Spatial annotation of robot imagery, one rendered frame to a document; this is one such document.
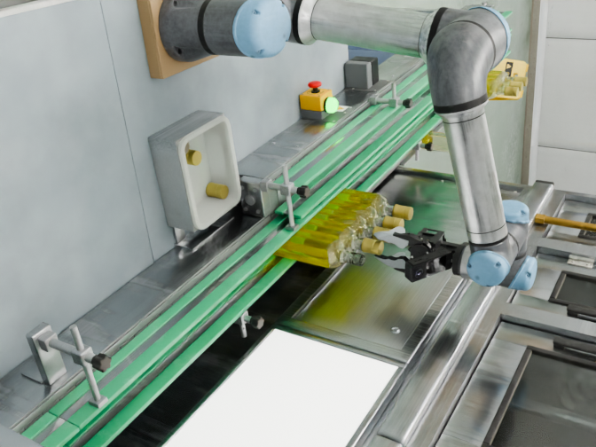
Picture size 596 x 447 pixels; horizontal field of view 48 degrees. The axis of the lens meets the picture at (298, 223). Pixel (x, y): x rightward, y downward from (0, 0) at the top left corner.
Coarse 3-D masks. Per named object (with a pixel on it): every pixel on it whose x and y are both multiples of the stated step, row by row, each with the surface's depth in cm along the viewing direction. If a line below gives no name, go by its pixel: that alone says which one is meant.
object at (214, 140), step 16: (208, 128) 147; (224, 128) 153; (192, 144) 154; (208, 144) 158; (224, 144) 155; (208, 160) 160; (224, 160) 158; (192, 176) 156; (208, 176) 161; (224, 176) 160; (192, 192) 146; (240, 192) 161; (192, 208) 147; (208, 208) 158; (224, 208) 157; (208, 224) 153
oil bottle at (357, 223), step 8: (320, 216) 169; (328, 216) 169; (336, 216) 168; (344, 216) 168; (352, 216) 167; (360, 216) 167; (344, 224) 165; (352, 224) 164; (360, 224) 164; (360, 232) 164
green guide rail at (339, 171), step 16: (416, 96) 228; (400, 112) 217; (416, 112) 215; (384, 128) 207; (400, 128) 205; (368, 144) 198; (384, 144) 197; (352, 160) 189; (320, 176) 181; (336, 176) 180; (320, 192) 173; (304, 208) 166
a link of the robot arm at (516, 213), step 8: (504, 200) 140; (512, 200) 140; (504, 208) 137; (512, 208) 137; (520, 208) 137; (528, 208) 137; (512, 216) 135; (520, 216) 135; (528, 216) 137; (512, 224) 136; (520, 224) 136; (528, 224) 138; (512, 232) 133; (520, 232) 135; (520, 240) 134; (520, 248) 135; (520, 256) 140
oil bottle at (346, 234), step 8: (312, 224) 166; (320, 224) 165; (328, 224) 165; (336, 224) 165; (312, 232) 164; (320, 232) 163; (328, 232) 162; (336, 232) 161; (344, 232) 161; (352, 232) 161; (344, 240) 160; (352, 240) 161; (352, 248) 162
